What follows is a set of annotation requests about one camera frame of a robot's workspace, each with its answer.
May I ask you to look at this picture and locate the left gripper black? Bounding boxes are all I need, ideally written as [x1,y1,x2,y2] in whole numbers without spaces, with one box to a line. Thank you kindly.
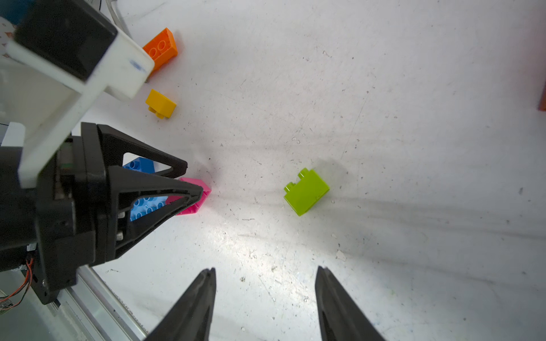
[1,123,203,305]

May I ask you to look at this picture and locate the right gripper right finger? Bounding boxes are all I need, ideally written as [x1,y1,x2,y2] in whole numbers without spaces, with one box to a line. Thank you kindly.
[315,267,385,341]

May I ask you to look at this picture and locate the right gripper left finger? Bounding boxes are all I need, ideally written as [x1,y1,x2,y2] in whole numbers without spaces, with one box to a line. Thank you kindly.
[145,268,216,341]

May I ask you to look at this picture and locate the yellow lego brick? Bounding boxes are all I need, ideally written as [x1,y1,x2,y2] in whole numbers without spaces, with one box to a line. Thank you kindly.
[145,90,176,119]

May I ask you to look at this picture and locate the small pink lego brick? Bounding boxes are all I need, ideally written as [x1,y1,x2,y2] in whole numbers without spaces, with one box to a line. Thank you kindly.
[166,177,212,216]

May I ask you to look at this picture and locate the lime green lego brick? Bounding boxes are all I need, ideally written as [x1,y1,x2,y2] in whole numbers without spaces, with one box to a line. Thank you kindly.
[284,168,329,216]

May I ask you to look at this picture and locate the brown lego brick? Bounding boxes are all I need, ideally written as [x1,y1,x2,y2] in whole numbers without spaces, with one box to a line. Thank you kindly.
[537,85,546,112]

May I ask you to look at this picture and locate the dark blue lego brick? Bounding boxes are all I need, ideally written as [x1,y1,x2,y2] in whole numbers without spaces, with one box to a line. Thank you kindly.
[123,157,155,173]

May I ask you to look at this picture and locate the light blue lego brick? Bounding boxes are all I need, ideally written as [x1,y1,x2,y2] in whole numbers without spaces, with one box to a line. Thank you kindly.
[130,196,167,221]

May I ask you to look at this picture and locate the aluminium mounting rail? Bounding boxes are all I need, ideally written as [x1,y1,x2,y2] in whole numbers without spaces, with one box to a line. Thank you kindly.
[56,266,148,340]

